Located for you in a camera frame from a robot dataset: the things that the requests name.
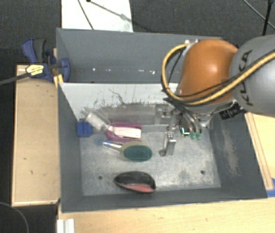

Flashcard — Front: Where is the black cylinder on white bracket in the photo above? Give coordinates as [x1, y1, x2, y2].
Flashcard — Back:
[219, 103, 241, 120]

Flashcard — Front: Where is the green oval brush with handle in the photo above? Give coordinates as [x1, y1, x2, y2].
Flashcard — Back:
[96, 137, 153, 163]

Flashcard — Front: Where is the pale wood board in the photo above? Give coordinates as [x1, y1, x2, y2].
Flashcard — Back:
[11, 64, 62, 207]

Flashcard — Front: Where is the clear plastic bottle blue cap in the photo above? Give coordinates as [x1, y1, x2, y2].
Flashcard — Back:
[77, 112, 112, 138]

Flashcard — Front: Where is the black and red oval case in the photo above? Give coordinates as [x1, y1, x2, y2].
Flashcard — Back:
[113, 170, 157, 195]

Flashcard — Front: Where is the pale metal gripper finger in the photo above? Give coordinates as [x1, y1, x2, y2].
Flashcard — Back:
[167, 133, 177, 157]
[158, 132, 169, 157]

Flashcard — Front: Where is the grey metal bin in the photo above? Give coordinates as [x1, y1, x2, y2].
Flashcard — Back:
[55, 28, 268, 213]

